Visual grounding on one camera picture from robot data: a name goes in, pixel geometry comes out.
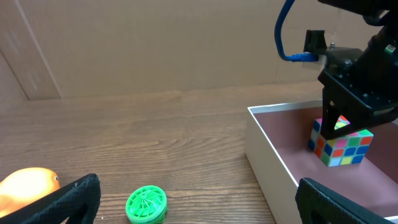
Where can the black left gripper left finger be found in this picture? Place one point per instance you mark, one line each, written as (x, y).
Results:
(77, 202)

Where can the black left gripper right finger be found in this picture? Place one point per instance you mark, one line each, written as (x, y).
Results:
(318, 204)

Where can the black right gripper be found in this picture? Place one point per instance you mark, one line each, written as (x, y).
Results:
(360, 85)

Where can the multicolour puzzle cube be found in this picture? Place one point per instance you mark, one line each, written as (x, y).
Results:
(346, 150)

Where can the orange dinosaur toy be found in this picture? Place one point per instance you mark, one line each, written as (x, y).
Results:
(25, 186)

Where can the white cardboard box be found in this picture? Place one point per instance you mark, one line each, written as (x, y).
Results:
(277, 150)

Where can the green wheel disc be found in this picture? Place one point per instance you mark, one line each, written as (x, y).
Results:
(147, 205)

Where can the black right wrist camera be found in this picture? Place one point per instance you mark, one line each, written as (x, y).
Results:
(315, 43)

